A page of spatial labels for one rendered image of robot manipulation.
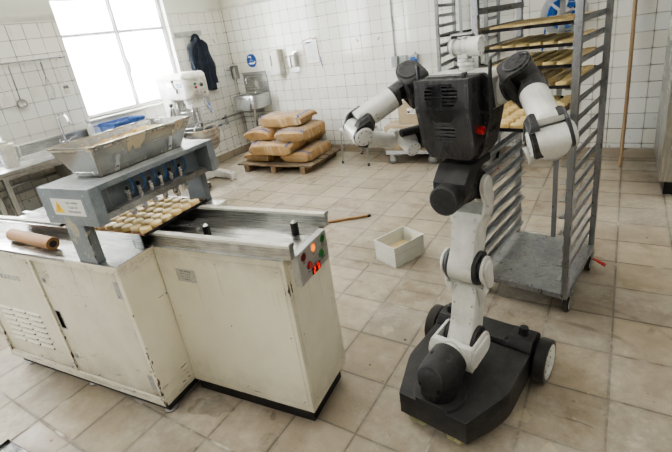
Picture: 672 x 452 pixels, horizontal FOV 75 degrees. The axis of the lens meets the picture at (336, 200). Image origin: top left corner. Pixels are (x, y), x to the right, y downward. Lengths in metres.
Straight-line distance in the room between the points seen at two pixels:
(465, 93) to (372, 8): 4.29
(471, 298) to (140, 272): 1.41
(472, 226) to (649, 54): 3.60
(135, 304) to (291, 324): 0.69
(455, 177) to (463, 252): 0.35
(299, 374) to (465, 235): 0.90
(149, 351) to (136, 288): 0.30
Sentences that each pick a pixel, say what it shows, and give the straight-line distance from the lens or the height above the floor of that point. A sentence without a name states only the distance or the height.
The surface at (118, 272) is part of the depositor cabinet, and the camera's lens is 2.02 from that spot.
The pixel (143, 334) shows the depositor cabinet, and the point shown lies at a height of 0.50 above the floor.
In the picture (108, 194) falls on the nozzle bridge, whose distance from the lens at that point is 2.06.
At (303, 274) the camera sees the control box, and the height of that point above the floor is 0.75.
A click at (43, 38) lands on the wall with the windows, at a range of 5.65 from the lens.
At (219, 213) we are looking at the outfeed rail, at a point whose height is 0.87.
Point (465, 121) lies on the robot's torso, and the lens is 1.54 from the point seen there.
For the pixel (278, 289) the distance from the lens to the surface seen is 1.74.
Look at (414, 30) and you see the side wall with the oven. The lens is 5.52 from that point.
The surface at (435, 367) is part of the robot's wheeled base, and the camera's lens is 1.85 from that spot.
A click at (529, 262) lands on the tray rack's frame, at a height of 0.15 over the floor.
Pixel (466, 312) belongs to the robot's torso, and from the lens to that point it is 1.99.
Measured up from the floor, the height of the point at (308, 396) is 0.18.
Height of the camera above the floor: 1.61
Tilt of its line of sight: 21 degrees down
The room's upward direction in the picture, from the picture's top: 9 degrees counter-clockwise
